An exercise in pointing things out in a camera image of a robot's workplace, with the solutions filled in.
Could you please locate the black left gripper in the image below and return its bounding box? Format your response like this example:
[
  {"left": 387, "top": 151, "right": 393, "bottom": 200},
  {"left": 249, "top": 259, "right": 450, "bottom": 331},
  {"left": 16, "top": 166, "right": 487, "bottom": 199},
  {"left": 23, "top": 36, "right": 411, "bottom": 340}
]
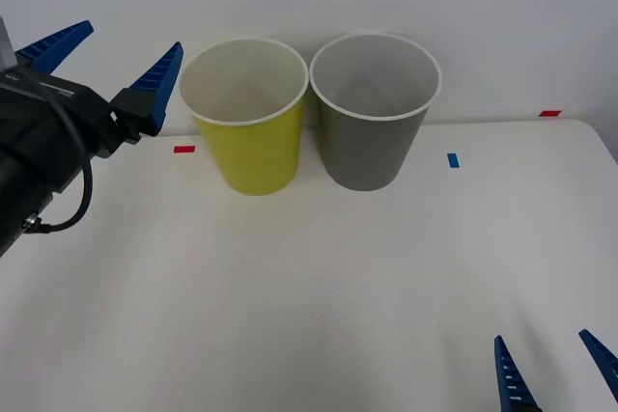
[{"left": 0, "top": 19, "right": 185, "bottom": 194}]

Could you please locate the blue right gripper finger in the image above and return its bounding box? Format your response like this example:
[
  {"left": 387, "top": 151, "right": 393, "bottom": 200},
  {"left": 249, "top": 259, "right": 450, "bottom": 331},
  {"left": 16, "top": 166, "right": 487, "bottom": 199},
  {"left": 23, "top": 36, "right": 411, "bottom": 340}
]
[
  {"left": 492, "top": 334, "right": 543, "bottom": 412},
  {"left": 577, "top": 329, "right": 618, "bottom": 403}
]

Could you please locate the yellow-green plastic bin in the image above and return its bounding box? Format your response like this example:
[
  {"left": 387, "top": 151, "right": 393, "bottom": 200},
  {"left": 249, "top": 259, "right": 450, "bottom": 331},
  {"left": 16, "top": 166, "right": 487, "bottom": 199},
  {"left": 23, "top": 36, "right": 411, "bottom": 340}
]
[{"left": 177, "top": 39, "right": 310, "bottom": 197}]

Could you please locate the grey plastic bin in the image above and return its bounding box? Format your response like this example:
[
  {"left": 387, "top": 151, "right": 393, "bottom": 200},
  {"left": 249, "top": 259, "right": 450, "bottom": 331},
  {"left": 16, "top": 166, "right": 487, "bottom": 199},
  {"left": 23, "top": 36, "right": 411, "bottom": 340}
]
[{"left": 308, "top": 33, "right": 443, "bottom": 192}]

